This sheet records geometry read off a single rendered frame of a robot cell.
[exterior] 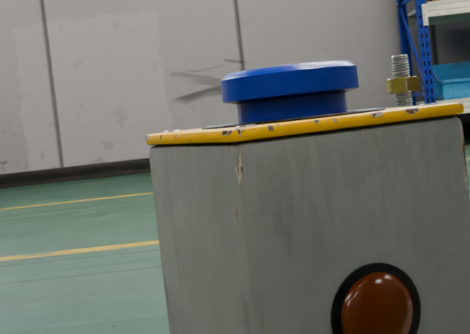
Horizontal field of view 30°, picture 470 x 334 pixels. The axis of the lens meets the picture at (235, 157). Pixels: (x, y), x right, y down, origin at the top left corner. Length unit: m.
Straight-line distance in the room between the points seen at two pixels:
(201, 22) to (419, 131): 5.30
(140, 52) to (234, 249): 5.33
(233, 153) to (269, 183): 0.01
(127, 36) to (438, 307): 5.34
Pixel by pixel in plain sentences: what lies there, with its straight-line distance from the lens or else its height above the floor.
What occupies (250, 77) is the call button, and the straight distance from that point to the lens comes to 0.24.
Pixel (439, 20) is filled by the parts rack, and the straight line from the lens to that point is 5.47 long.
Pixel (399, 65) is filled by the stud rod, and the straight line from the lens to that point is 0.51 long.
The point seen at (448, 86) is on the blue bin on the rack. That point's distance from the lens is 4.91.
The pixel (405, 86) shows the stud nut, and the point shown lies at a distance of 0.50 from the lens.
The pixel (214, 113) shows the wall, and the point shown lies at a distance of 5.50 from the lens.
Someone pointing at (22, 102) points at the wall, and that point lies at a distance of 5.67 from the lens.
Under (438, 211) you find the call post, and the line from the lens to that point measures 0.24.
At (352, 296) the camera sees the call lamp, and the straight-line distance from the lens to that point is 0.23.
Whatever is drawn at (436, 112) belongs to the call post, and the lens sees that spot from 0.24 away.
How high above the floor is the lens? 0.32
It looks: 3 degrees down
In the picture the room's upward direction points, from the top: 6 degrees counter-clockwise
